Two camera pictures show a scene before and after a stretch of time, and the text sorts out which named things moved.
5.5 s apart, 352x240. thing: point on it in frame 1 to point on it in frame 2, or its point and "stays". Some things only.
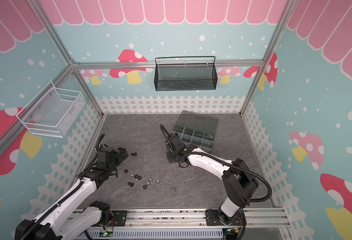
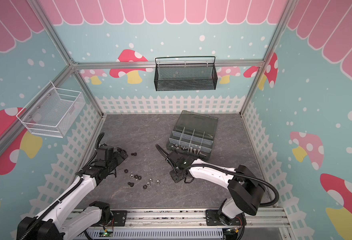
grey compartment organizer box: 197,129 stays
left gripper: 123,152 stays
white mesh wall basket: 51,112 stays
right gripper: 171,153 to 175,167
